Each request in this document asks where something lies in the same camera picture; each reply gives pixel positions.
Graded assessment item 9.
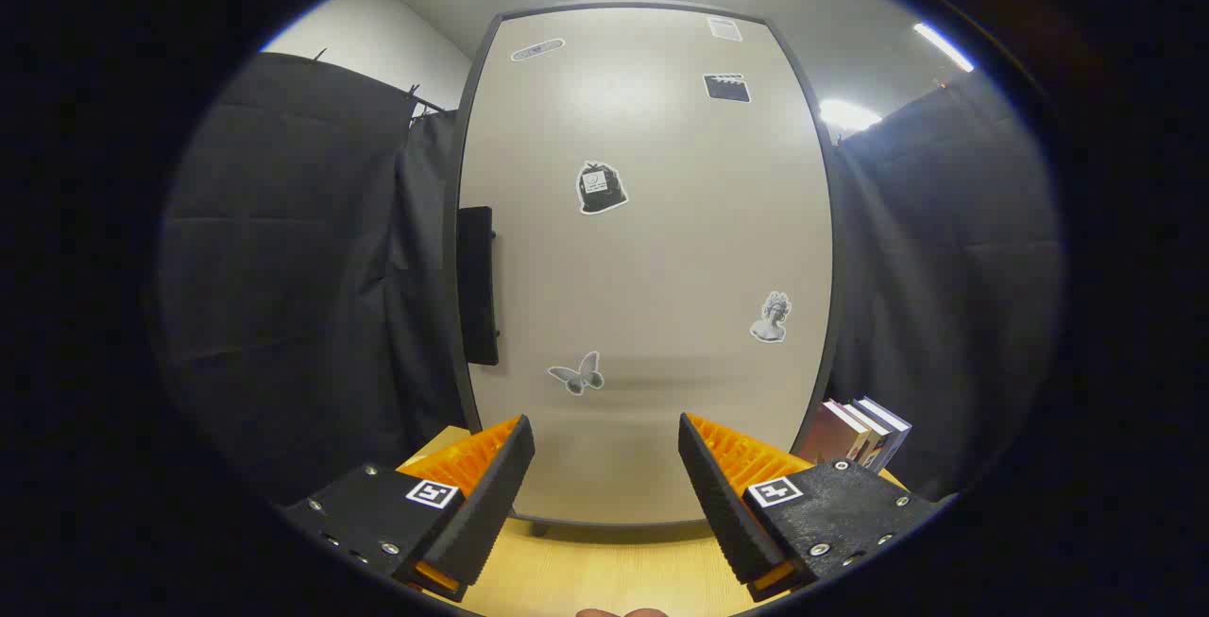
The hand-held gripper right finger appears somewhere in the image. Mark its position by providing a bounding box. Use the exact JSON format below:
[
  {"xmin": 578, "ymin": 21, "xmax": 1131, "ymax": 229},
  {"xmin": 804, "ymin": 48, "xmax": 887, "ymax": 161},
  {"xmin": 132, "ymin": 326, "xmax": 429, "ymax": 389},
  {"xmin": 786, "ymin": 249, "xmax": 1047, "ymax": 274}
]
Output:
[{"xmin": 678, "ymin": 412, "xmax": 957, "ymax": 603}]

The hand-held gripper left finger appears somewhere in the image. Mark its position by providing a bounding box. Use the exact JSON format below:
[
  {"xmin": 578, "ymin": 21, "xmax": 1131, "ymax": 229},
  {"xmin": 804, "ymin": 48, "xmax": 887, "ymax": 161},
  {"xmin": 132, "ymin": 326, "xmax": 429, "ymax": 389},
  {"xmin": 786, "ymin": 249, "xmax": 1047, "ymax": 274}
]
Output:
[{"xmin": 281, "ymin": 415, "xmax": 536, "ymax": 603}]

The black door handle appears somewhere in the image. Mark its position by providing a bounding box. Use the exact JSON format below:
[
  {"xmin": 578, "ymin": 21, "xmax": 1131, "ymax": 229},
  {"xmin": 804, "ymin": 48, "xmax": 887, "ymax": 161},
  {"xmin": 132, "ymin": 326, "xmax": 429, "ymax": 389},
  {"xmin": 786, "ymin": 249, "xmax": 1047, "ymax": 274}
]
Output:
[{"xmin": 457, "ymin": 206, "xmax": 500, "ymax": 368}]

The black backdrop cloth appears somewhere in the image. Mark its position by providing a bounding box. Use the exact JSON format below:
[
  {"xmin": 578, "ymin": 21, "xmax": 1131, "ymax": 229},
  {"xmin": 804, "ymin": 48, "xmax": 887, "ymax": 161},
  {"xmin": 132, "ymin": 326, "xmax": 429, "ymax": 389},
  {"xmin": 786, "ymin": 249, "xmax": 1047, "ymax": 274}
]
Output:
[{"xmin": 156, "ymin": 50, "xmax": 1068, "ymax": 505}]

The ceiling light panel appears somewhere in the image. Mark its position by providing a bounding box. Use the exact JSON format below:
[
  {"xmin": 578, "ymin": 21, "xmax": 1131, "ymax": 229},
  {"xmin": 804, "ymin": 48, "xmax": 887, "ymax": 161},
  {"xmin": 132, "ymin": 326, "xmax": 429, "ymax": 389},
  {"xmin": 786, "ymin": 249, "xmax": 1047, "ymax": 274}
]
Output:
[
  {"xmin": 819, "ymin": 99, "xmax": 883, "ymax": 134},
  {"xmin": 913, "ymin": 22, "xmax": 975, "ymax": 73}
]

